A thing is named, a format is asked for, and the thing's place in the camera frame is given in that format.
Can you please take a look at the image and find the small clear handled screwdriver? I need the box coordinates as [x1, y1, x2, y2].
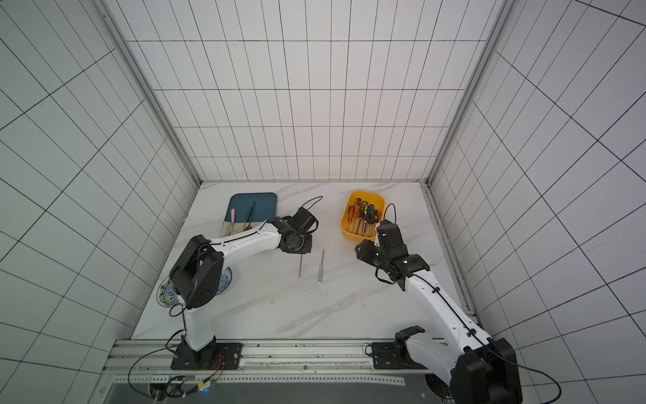
[317, 249, 326, 286]

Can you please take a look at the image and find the green black screwdriver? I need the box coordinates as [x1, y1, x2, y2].
[368, 204, 380, 225]

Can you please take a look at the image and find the black yellow phillips screwdriver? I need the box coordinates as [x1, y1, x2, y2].
[362, 204, 374, 237]

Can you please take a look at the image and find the large orange grey screwdriver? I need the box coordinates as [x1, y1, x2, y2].
[349, 198, 362, 234]

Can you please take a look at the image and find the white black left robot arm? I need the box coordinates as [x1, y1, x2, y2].
[163, 210, 319, 370]

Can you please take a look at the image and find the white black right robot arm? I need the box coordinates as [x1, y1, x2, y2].
[355, 240, 523, 403]

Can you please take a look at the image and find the yellow plastic storage box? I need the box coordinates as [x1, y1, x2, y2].
[341, 190, 387, 243]

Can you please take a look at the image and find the teal plastic tray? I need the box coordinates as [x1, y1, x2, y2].
[225, 192, 278, 224]

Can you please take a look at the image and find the black slim utensil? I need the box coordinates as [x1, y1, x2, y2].
[245, 200, 256, 230]

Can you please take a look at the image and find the beige linen cloth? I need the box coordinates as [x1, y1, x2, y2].
[220, 221, 266, 237]

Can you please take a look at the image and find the blue yellow patterned plate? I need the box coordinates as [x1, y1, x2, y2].
[155, 277, 183, 309]

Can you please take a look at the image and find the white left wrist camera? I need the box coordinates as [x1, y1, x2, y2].
[292, 206, 319, 234]

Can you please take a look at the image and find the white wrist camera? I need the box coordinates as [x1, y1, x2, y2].
[292, 206, 319, 234]
[376, 220, 407, 254]

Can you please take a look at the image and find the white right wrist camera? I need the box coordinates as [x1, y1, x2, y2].
[376, 220, 407, 254]

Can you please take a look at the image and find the pink handled spoon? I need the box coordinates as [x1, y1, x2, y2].
[229, 208, 237, 236]

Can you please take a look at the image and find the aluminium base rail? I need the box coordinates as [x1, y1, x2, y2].
[103, 312, 508, 387]

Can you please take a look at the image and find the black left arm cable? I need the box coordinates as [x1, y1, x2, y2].
[125, 302, 185, 400]

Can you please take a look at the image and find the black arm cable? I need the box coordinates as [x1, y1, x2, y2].
[483, 332, 562, 404]
[125, 302, 185, 400]

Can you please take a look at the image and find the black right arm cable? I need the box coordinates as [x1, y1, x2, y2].
[483, 332, 562, 404]

